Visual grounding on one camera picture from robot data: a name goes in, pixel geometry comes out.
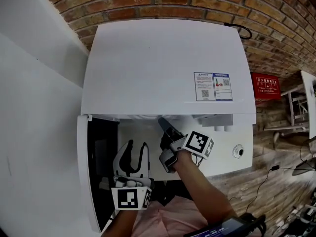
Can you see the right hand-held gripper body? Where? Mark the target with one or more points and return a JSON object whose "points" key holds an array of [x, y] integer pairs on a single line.
{"points": [[196, 144]]}

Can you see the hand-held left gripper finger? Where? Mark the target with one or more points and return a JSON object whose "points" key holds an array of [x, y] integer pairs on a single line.
{"points": [[123, 157], [144, 159]]}

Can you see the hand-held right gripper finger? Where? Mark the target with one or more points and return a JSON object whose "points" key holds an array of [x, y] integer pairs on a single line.
{"points": [[170, 128], [165, 142]]}

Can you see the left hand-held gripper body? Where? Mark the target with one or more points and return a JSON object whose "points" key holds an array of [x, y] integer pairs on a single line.
{"points": [[127, 197]]}

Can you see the person's left forearm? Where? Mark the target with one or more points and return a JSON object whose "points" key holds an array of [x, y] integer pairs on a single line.
{"points": [[121, 225]]}

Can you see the person's right forearm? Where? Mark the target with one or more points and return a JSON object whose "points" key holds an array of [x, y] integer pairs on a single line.
{"points": [[205, 189]]}

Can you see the white microwave door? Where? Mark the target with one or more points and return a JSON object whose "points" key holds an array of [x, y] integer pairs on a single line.
{"points": [[85, 171]]}

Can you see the person's pink clothing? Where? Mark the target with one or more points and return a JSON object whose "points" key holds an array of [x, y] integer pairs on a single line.
{"points": [[168, 218]]}

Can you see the blue energy label sticker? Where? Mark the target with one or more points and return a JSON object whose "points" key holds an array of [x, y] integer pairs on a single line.
{"points": [[223, 87]]}

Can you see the black power adapter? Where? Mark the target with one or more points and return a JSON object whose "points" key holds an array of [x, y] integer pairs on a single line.
{"points": [[275, 168]]}

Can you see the black screen device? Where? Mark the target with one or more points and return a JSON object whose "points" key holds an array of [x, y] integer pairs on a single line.
{"points": [[222, 228]]}

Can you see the red fire extinguisher box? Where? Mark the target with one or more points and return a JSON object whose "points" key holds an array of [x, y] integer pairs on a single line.
{"points": [[266, 86]]}

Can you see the white cabinet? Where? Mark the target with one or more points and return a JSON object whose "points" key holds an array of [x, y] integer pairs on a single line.
{"points": [[32, 107]]}

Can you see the black stand base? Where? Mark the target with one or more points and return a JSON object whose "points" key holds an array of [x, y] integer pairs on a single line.
{"points": [[304, 168]]}

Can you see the white table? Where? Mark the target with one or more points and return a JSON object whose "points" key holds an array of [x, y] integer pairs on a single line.
{"points": [[309, 97]]}

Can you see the white chair frame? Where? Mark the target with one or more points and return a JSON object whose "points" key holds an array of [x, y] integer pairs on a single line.
{"points": [[295, 107]]}

